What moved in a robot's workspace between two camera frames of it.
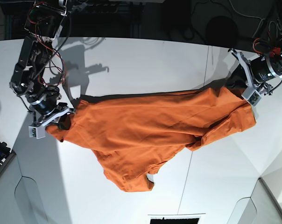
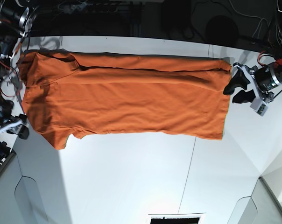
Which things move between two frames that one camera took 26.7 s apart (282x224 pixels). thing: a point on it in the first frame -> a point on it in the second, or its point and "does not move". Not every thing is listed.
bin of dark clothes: x=1 y=157 does not move
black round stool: x=222 y=31 does not move
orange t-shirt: x=133 y=135 -> x=72 y=94
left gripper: x=49 y=111 -> x=2 y=121
